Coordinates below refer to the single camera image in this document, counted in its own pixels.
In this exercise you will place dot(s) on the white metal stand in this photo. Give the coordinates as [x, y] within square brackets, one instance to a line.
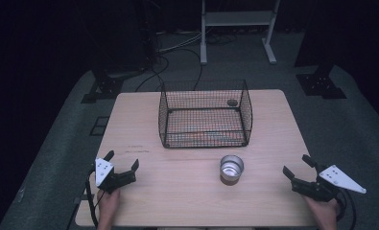
[238, 22]

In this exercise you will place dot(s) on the black stand base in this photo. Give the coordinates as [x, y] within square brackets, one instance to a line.
[319, 84]
[104, 87]

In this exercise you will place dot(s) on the person's right hand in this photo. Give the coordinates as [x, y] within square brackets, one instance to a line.
[323, 212]

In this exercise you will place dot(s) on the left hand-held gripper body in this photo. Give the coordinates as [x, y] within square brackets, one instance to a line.
[108, 177]

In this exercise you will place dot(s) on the person's left hand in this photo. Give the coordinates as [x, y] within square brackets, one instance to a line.
[108, 202]

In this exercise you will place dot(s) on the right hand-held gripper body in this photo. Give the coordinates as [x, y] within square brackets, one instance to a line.
[329, 183]

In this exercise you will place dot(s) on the metal can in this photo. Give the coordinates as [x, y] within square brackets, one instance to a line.
[231, 170]

